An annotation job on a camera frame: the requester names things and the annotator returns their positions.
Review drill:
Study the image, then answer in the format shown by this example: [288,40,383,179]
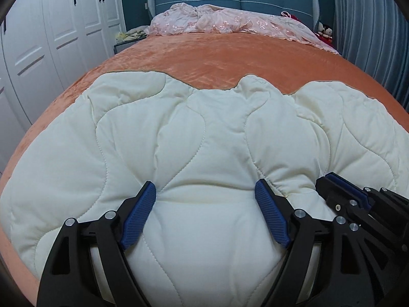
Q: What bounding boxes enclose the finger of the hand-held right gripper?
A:
[326,172,409,247]
[316,177,409,282]

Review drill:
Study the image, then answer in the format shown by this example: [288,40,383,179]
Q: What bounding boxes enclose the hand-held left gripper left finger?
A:
[37,181,157,307]

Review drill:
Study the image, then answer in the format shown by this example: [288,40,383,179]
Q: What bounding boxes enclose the yellow-green cloth pile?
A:
[116,27,149,43]

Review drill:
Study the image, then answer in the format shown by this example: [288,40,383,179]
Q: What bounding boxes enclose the blue-grey curtain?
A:
[332,0,409,112]

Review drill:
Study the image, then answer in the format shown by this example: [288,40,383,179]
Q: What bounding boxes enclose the orange plush blanket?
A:
[0,32,409,307]

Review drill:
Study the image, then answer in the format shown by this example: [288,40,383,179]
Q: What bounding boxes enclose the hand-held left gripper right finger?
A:
[255,179,397,307]

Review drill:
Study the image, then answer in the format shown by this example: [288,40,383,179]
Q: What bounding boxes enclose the pink floral quilt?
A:
[144,3,340,54]

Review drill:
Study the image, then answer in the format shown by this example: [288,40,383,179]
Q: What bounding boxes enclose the red bag handle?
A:
[280,10,301,22]

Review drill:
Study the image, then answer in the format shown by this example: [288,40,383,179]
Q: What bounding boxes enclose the white wardrobe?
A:
[0,0,127,173]

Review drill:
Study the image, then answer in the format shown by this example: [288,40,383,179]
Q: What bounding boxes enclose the dark nightstand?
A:
[114,40,141,54]

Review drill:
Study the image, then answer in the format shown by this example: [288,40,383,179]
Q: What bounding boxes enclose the cream quilted jacket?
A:
[0,72,409,307]

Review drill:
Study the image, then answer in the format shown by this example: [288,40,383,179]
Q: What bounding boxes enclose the plush doll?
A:
[316,22,333,37]

